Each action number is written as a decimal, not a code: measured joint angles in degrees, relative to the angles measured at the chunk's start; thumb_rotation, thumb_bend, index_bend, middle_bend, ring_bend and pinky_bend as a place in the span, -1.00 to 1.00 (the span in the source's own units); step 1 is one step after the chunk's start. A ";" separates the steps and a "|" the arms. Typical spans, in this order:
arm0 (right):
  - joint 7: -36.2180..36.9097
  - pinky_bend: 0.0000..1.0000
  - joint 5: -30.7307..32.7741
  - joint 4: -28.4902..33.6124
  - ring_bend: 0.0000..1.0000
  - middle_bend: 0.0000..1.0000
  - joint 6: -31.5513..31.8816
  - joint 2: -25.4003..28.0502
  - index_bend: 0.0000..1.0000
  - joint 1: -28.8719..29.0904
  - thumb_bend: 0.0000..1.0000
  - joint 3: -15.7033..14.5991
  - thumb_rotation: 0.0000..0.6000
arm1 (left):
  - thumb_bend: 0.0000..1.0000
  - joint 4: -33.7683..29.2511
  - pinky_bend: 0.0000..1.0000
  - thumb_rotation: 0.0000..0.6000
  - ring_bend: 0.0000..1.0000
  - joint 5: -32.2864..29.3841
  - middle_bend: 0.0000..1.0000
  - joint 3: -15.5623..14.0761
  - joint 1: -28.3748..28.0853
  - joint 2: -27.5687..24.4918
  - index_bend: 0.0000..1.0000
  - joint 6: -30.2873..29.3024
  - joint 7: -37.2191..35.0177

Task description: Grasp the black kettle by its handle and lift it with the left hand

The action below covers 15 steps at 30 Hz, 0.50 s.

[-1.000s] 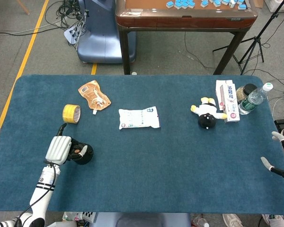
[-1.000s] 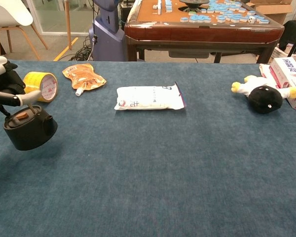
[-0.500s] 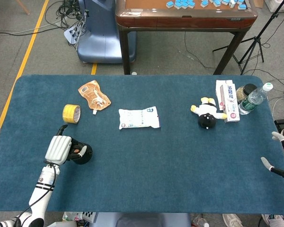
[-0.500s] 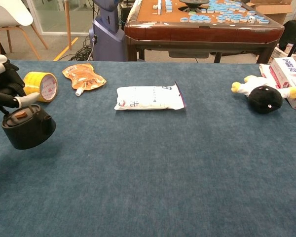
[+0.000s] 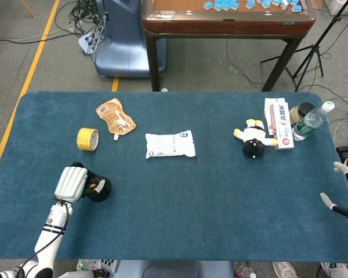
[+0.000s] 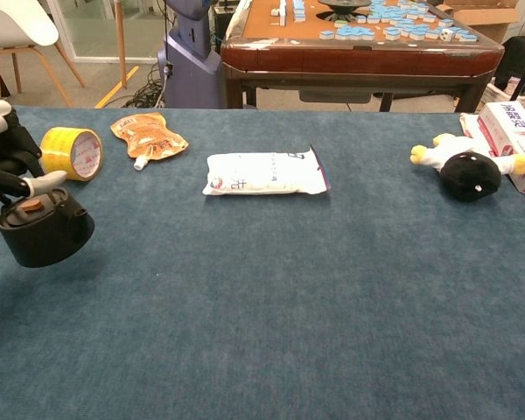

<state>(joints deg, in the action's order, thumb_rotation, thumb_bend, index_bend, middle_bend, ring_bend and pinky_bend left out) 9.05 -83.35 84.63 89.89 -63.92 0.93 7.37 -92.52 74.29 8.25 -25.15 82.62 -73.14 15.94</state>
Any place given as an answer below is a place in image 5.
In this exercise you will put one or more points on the black tripod stand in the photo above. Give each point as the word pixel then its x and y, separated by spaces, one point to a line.
pixel 314 55

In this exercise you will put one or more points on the checkerboard calibration card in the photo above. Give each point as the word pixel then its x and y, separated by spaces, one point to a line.
pixel 108 265

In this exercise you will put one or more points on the clear water bottle green label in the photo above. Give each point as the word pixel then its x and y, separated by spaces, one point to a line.
pixel 308 123

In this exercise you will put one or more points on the blue mahjong tile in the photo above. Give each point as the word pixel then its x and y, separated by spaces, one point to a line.
pixel 296 7
pixel 249 3
pixel 208 4

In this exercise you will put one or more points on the glass jar with black lid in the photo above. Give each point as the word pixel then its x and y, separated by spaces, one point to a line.
pixel 297 114

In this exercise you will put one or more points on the flat white pink box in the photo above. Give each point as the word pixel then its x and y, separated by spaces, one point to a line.
pixel 267 116

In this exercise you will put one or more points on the plastic bottle on floor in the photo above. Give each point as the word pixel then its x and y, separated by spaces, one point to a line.
pixel 245 271

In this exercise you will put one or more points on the white power strip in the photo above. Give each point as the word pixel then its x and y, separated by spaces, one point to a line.
pixel 87 42

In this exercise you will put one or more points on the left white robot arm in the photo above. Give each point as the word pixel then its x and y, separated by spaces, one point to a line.
pixel 50 231

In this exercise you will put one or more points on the white sneaker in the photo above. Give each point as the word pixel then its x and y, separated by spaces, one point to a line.
pixel 335 270

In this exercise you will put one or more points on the orange spout pouch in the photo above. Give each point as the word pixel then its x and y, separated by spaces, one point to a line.
pixel 114 116

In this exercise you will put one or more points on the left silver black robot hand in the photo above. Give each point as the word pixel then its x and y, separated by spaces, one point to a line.
pixel 71 182

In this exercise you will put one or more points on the black equipment box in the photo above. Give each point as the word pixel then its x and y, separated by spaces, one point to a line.
pixel 343 152

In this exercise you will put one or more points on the yellow tape roll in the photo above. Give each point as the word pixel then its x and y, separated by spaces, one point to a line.
pixel 84 139

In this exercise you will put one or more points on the brown mahjong table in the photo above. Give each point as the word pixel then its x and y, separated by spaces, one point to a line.
pixel 220 23

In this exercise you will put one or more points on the black white plush toy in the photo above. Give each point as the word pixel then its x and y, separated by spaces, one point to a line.
pixel 253 139

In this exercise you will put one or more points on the white face-up mahjong tile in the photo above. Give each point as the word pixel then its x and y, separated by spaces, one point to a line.
pixel 284 3

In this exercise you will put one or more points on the white pink toothpaste box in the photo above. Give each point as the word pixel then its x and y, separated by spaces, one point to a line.
pixel 282 124

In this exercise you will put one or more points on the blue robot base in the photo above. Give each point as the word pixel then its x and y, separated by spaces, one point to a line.
pixel 124 46

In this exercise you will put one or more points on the blue felt table cloth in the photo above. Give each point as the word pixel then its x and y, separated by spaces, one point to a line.
pixel 191 208

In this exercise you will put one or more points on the white plastic packet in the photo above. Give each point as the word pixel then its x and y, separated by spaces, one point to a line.
pixel 169 144

